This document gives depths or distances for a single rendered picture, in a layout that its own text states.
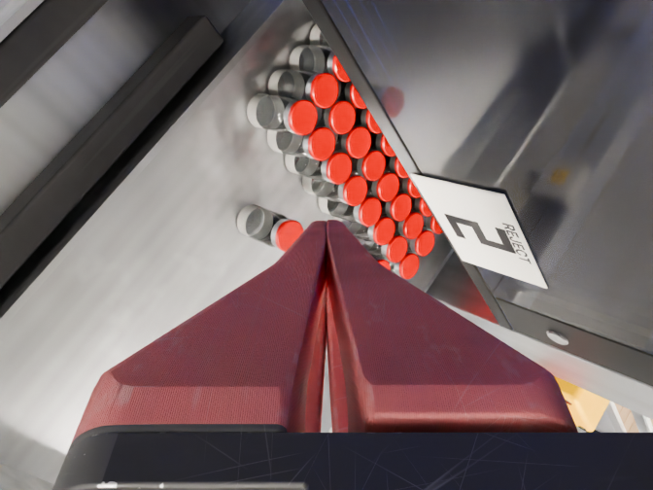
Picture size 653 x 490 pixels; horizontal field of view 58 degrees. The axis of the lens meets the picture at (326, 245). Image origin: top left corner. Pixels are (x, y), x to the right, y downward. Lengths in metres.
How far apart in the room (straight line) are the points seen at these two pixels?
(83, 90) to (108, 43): 0.03
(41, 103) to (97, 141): 0.03
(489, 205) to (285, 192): 0.16
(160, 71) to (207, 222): 0.10
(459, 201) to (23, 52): 0.22
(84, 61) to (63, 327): 0.14
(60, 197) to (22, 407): 0.12
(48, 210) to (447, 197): 0.21
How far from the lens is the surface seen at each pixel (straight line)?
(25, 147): 0.34
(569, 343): 0.42
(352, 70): 0.29
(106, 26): 0.35
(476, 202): 0.32
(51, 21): 0.32
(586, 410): 0.55
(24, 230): 0.32
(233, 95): 0.38
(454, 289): 0.50
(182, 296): 0.39
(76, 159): 0.32
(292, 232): 0.36
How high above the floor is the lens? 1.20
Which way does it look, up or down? 46 degrees down
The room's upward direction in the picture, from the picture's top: 111 degrees clockwise
